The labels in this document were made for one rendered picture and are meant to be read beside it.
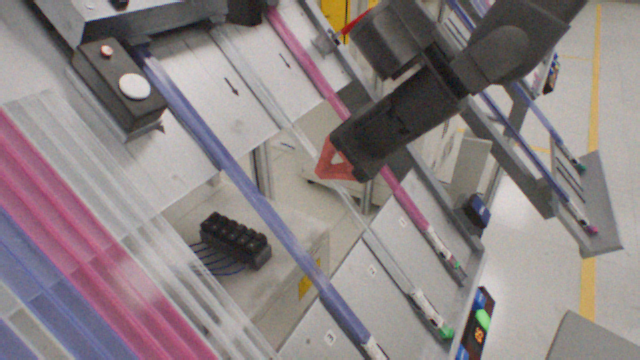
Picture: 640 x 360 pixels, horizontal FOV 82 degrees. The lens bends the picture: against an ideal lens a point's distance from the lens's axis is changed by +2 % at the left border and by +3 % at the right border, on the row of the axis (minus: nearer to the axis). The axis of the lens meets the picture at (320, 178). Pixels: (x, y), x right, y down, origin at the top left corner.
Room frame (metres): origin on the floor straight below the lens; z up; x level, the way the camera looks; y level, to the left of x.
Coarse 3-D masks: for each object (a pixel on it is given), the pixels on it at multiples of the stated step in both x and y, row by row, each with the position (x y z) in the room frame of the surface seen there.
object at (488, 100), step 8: (480, 96) 0.60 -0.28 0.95; (488, 96) 0.60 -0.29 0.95; (488, 104) 0.60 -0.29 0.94; (496, 104) 0.60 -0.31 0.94; (496, 112) 0.59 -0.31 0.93; (504, 120) 0.58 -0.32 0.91; (512, 128) 0.58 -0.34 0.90; (512, 136) 0.57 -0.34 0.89; (520, 136) 0.57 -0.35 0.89; (520, 144) 0.57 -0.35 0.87; (528, 152) 0.56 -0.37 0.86; (536, 160) 0.55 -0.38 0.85; (536, 168) 0.55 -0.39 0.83; (544, 168) 0.55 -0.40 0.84; (544, 176) 0.54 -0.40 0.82; (552, 176) 0.54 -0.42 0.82; (552, 184) 0.53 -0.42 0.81; (560, 192) 0.53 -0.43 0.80; (568, 200) 0.52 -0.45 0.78; (592, 232) 0.50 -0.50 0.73
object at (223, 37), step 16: (224, 32) 0.47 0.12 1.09; (224, 48) 0.46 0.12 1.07; (240, 64) 0.45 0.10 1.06; (256, 80) 0.44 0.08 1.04; (272, 96) 0.44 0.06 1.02; (272, 112) 0.43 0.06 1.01; (288, 128) 0.42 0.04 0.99; (304, 144) 0.41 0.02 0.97; (336, 192) 0.38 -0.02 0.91; (352, 208) 0.37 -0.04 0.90; (368, 224) 0.36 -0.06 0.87; (368, 240) 0.35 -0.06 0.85; (384, 256) 0.34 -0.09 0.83; (400, 272) 0.33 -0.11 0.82; (416, 288) 0.32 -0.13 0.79
